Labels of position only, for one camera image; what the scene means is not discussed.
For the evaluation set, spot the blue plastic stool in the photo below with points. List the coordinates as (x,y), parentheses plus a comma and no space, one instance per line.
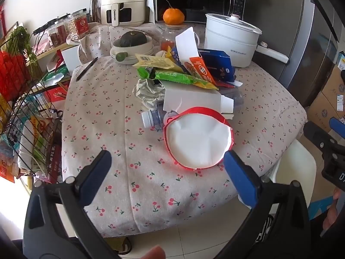
(318,206)

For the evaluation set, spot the orange snack wrapper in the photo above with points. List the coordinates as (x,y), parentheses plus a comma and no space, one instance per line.
(200,70)

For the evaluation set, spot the red paper box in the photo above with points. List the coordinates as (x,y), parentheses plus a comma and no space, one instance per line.
(55,94)

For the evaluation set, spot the cardboard boxes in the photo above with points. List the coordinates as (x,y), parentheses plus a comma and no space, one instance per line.
(331,86)

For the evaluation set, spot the red mesh bag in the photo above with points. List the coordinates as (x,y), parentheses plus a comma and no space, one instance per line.
(10,72)

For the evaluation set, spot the white plastic bin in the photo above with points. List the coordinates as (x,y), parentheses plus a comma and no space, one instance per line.
(296,162)

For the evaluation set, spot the glass vase with twigs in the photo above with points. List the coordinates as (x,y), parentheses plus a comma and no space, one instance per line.
(95,8)

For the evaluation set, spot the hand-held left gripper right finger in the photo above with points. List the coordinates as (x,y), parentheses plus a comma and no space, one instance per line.
(240,179)

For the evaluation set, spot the white paper card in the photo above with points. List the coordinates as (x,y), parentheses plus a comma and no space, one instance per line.
(187,43)

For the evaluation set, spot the crumpled white paper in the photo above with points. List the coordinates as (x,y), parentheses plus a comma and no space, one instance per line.
(148,91)

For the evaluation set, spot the blue cardboard box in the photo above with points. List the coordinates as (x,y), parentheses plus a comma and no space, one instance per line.
(215,62)

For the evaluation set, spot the glass jar with cork lid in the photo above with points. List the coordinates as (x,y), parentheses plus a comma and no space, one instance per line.
(167,36)

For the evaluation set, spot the green leafy herbs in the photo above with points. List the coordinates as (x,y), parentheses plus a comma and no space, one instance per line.
(18,36)

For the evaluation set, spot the small green fruit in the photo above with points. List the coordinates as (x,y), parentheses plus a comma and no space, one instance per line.
(121,56)

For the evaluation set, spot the white paper box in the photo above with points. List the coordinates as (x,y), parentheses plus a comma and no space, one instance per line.
(71,59)

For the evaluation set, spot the small red label jar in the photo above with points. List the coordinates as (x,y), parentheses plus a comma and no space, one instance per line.
(61,31)
(52,35)

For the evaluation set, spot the large tangerine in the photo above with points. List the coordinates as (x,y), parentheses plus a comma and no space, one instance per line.
(173,16)

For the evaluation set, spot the grey refrigerator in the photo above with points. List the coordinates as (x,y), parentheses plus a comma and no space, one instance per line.
(296,32)

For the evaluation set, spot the green snack wrapper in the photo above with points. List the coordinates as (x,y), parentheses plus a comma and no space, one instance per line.
(175,77)

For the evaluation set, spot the white bowl with green squash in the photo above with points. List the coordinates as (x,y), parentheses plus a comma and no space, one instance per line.
(140,52)

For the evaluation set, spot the white carton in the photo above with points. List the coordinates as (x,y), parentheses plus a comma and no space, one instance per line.
(188,97)

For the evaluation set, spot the person's left hand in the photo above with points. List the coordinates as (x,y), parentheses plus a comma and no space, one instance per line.
(153,253)

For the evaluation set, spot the wooden shelf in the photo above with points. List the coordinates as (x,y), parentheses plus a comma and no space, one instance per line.
(50,50)

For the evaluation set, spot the red rimmed paper bowl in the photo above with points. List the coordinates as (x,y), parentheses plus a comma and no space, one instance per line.
(194,140)

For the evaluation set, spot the cherry print tablecloth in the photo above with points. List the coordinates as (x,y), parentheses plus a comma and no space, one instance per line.
(151,194)

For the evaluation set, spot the dark green squash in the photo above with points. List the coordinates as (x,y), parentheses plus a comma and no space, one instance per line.
(133,39)

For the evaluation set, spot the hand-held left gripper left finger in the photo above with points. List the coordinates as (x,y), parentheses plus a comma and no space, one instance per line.
(99,174)

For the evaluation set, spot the white electric pot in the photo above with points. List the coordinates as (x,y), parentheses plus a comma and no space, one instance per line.
(226,48)

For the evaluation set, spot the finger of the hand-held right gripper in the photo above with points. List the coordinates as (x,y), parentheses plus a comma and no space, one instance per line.
(316,135)
(338,126)

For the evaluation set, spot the person's right hand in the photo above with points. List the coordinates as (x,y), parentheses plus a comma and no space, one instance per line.
(333,211)

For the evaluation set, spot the black pen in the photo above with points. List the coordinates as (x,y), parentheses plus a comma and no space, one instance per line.
(86,70)

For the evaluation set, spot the yellow snack wrapper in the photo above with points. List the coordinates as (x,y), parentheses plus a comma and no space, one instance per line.
(153,60)

